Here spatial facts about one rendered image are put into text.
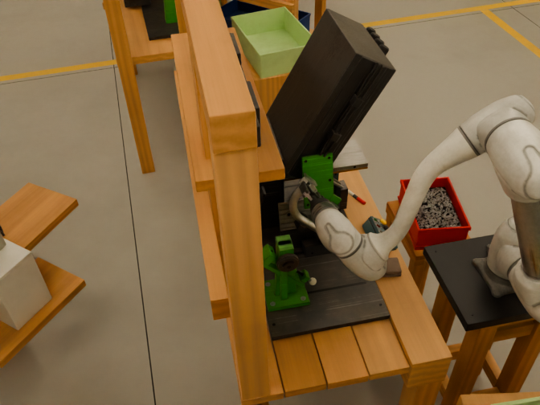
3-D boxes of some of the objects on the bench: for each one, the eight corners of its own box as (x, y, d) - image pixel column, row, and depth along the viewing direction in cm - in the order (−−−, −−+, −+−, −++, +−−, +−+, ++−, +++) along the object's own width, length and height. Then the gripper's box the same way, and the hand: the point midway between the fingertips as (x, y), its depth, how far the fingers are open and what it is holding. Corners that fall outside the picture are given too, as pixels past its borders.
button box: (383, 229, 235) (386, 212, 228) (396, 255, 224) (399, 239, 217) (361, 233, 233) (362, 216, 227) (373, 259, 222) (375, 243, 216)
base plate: (310, 137, 280) (310, 133, 279) (390, 318, 200) (390, 314, 199) (225, 149, 275) (225, 145, 273) (272, 341, 195) (272, 337, 193)
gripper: (348, 216, 190) (328, 186, 211) (313, 191, 183) (296, 162, 204) (333, 232, 192) (314, 201, 213) (298, 208, 185) (283, 178, 206)
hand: (308, 186), depth 206 cm, fingers closed on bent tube, 3 cm apart
